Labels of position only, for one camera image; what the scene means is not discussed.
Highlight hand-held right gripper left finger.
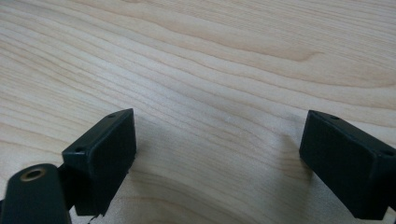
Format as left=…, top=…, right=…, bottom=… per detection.
left=57, top=107, right=137, bottom=217

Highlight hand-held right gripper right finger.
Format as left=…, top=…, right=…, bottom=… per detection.
left=299, top=109, right=396, bottom=221

